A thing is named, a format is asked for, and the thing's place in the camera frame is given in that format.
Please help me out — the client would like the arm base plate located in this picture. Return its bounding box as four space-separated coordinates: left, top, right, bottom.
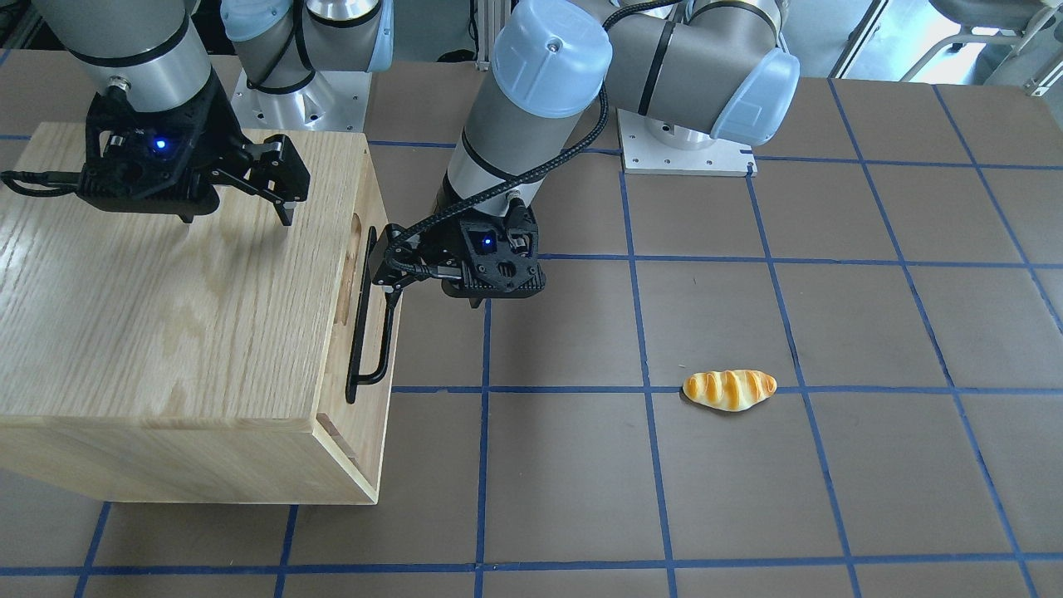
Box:
231 71 373 133
615 110 758 177

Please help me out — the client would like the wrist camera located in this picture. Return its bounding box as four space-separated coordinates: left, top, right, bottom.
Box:
75 102 220 223
435 199 546 307

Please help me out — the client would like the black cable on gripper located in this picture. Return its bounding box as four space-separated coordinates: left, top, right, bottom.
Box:
0 169 88 199

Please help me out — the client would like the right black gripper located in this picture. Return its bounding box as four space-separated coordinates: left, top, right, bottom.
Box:
90 79 311 227

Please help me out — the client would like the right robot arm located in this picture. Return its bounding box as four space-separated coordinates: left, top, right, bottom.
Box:
3 1 394 226

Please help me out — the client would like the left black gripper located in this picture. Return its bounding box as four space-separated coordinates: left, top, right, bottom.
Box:
372 192 520 301

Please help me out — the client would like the wooden drawer cabinet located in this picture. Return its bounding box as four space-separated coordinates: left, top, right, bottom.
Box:
1 131 390 506

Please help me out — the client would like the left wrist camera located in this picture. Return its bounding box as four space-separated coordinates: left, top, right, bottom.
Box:
435 199 546 307

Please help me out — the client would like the wooden drawer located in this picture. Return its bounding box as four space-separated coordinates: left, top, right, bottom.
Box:
316 140 392 506

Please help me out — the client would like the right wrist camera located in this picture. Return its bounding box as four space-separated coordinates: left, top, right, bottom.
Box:
75 102 220 223

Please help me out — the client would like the toy bread roll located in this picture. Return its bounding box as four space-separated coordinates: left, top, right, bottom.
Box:
681 370 778 413

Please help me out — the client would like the black drawer handle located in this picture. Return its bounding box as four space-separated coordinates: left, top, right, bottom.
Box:
345 227 401 404

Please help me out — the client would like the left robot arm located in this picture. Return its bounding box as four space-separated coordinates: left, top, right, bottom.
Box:
365 1 800 304

